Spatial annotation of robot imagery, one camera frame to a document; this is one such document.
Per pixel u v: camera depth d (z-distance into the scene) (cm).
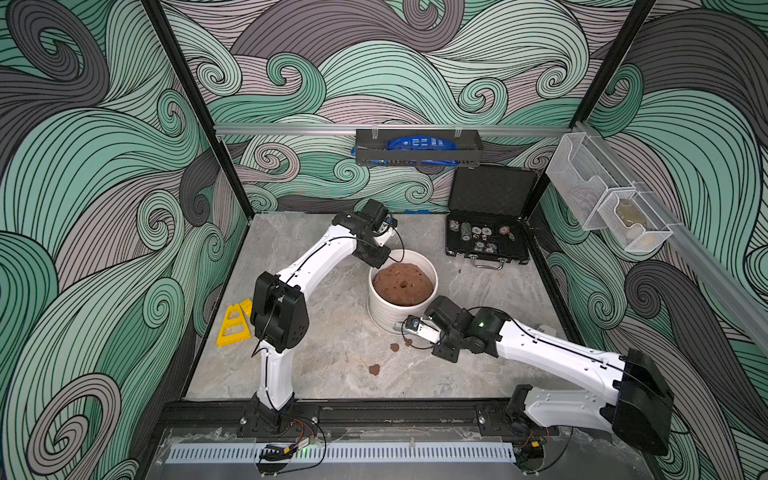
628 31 74
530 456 72
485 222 115
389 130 90
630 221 67
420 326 68
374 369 81
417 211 126
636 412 38
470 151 93
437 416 75
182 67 80
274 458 69
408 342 86
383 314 81
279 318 50
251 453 70
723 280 53
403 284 87
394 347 86
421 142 92
